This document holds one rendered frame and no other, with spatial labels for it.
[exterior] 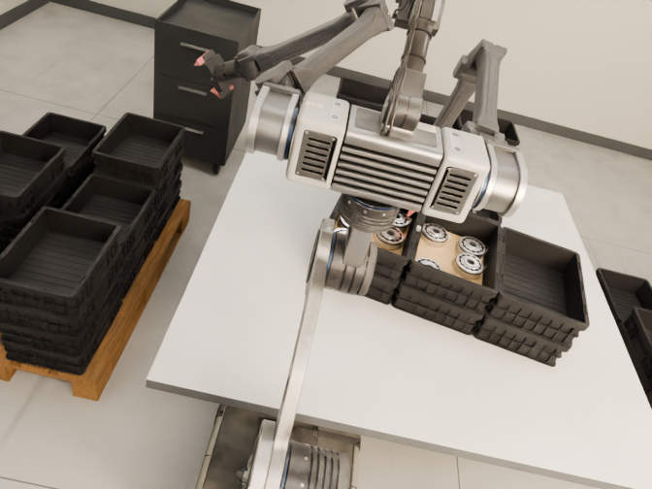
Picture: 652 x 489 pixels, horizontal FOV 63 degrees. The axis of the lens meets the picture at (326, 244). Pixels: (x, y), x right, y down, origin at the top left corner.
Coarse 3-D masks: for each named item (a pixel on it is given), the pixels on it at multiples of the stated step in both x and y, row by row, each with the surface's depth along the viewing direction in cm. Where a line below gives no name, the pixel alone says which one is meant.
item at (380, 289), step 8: (376, 280) 181; (384, 280) 180; (400, 280) 181; (376, 288) 185; (384, 288) 183; (392, 288) 183; (368, 296) 187; (376, 296) 187; (384, 296) 186; (384, 304) 187
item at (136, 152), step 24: (120, 120) 259; (144, 120) 265; (120, 144) 261; (144, 144) 265; (168, 144) 270; (96, 168) 240; (120, 168) 239; (144, 168) 236; (168, 168) 253; (168, 192) 262; (168, 216) 276
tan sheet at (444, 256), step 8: (424, 224) 207; (448, 232) 207; (448, 240) 203; (456, 240) 204; (424, 248) 196; (432, 248) 197; (440, 248) 198; (448, 248) 199; (416, 256) 191; (424, 256) 192; (432, 256) 193; (440, 256) 195; (448, 256) 196; (456, 256) 197; (440, 264) 191; (448, 264) 192; (448, 272) 189; (456, 272) 190; (472, 280) 188; (480, 280) 189
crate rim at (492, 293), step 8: (424, 216) 193; (472, 216) 201; (496, 224) 200; (416, 240) 182; (416, 248) 178; (496, 256) 185; (408, 264) 175; (416, 264) 172; (424, 264) 173; (496, 264) 182; (424, 272) 173; (432, 272) 172; (440, 272) 172; (496, 272) 179; (448, 280) 173; (456, 280) 172; (464, 280) 171; (496, 280) 175; (472, 288) 172; (480, 288) 171; (488, 288) 171; (496, 288) 172; (488, 296) 172
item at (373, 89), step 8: (344, 80) 355; (352, 80) 354; (344, 88) 358; (352, 88) 358; (360, 88) 357; (368, 88) 357; (376, 88) 356; (384, 88) 356; (336, 96) 355; (344, 96) 332; (352, 96) 360; (360, 96) 361; (368, 96) 360; (376, 96) 360; (384, 96) 359; (352, 104) 336; (360, 104) 334; (368, 104) 333; (376, 104) 359
